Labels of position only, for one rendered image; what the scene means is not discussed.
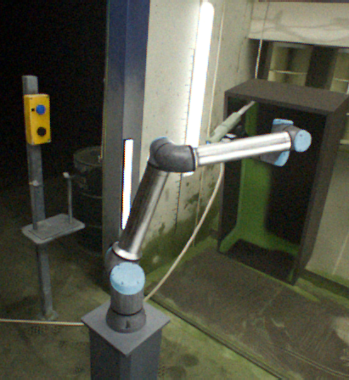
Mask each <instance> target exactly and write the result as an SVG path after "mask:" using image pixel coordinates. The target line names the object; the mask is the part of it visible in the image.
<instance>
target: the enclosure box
mask: <svg viewBox="0 0 349 380"><path fill-rule="evenodd" d="M256 80H260V79H255V78H252V79H250V80H248V81H246V82H244V83H240V84H239V85H237V86H235V87H232V88H230V89H228V90H226V91H224V97H223V108H224V113H223V122H224V121H225V120H226V119H227V118H228V117H229V116H230V115H231V114H232V113H238V112H239V111H240V110H241V109H242V108H243V107H244V106H245V105H246V104H248V102H249V101H256V102H257V103H254V104H253V105H252V106H250V107H249V108H248V109H247V110H246V111H245V112H244V113H243V114H242V115H241V116H240V119H241V120H240V122H239V123H238V124H237V125H236V126H235V127H234V128H233V129H232V130H231V131H230V132H229V133H231V134H237V132H236V130H235V129H236V128H237V127H238V126H240V125H243V126H244V128H245V129H246V131H247V133H248V135H249V137H254V136H258V135H262V136H263V135H267V134H271V130H272V124H273V121H274V120H276V119H280V120H291V121H292V122H293V126H295V127H297V128H300V129H302V130H305V131H307V132H309V133H310V135H311V138H312V141H311V144H310V146H309V147H308V149H306V150H305V151H303V152H297V151H296V150H292V151H290V153H289V157H288V159H287V161H286V162H285V163H284V164H283V165H275V164H271V163H268V162H266V161H262V160H259V159H253V158H252V159H250V158H246V159H237V160H233V161H229V162H224V170H223V175H222V180H221V183H220V199H219V216H218V234H217V252H218V253H219V254H222V255H226V256H227V257H230V258H232V259H234V260H237V261H238V262H241V263H243V264H245V265H247V266H249V267H251V268H253V269H255V270H257V271H260V272H262V273H264V274H266V275H269V276H270V277H275V278H277V279H279V280H280V281H282V282H285V283H288V284H289V285H291V286H293V287H294V286H295V284H296V282H297V280H298V279H299V277H300V275H301V274H302V272H303V271H304V269H305V267H306V266H307V263H308V262H309V260H310V259H311V258H312V253H313V250H314V247H315V243H316V240H317V236H318V230H319V227H320V223H321V218H322V214H323V210H324V204H325V200H326V197H327V193H328V190H329V185H330V182H331V178H332V175H333V171H334V168H335V162H336V160H335V158H336V155H337V151H338V148H339V145H340V142H341V136H342V132H343V126H344V122H345V118H346V114H347V110H348V107H349V94H346V93H345V92H335V91H330V90H324V89H317V88H312V87H301V86H295V85H293V84H290V83H283V82H277V81H274V82H276V83H275V84H267V83H260V82H258V81H256ZM229 133H227V134H229Z"/></svg>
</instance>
